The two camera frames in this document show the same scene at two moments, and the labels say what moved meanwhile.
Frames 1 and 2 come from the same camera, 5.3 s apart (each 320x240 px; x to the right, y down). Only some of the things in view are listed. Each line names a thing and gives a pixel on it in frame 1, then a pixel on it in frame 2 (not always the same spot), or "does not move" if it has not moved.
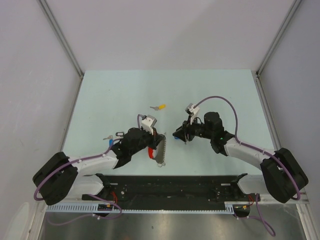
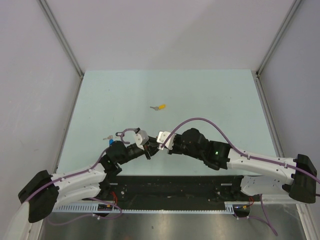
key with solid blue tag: [111, 140] does not move
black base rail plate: [173, 190] does not move
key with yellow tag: [161, 106] does not move
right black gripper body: [196, 129] -> [179, 148]
